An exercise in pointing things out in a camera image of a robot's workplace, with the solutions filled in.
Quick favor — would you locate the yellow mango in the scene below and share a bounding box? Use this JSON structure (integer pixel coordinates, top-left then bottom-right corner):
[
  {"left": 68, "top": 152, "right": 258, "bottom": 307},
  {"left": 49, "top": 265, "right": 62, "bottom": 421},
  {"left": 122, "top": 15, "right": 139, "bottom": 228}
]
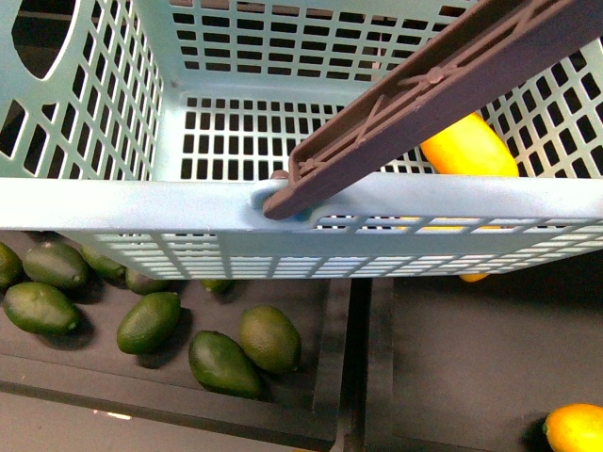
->
[{"left": 420, "top": 113, "right": 519, "bottom": 177}]

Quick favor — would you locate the yellow lemon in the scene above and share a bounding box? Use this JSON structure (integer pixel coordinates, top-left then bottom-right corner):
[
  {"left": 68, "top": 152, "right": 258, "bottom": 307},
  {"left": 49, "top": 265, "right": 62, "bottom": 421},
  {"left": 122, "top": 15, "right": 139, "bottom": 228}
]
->
[{"left": 543, "top": 403, "right": 602, "bottom": 452}]

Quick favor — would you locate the green avocado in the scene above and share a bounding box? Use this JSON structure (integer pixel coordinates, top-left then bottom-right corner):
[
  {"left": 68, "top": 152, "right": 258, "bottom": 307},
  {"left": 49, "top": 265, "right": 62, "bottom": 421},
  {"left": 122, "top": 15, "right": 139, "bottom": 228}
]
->
[{"left": 188, "top": 331, "right": 263, "bottom": 399}]

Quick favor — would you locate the green lime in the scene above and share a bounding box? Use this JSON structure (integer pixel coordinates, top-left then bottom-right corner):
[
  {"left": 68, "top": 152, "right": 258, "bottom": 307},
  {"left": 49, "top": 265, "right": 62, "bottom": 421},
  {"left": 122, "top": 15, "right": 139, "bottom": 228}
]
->
[{"left": 239, "top": 305, "right": 302, "bottom": 375}]

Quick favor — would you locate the light blue plastic basket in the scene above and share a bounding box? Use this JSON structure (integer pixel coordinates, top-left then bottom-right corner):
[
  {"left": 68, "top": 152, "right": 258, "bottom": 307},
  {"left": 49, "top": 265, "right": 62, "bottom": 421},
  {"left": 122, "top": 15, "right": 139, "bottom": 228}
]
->
[{"left": 1, "top": 1, "right": 602, "bottom": 280}]

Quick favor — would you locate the black fruit display tray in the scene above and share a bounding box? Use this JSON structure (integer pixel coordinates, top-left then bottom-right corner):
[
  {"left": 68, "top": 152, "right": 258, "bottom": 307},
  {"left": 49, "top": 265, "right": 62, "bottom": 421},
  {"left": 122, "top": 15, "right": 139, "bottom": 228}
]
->
[{"left": 1, "top": 251, "right": 602, "bottom": 451}]

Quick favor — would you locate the brown basket handle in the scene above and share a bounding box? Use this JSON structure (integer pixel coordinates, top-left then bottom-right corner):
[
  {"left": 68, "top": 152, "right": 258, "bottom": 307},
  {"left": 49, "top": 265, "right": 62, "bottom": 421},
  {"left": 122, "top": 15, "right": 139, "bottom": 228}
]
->
[{"left": 263, "top": 1, "right": 602, "bottom": 220}]

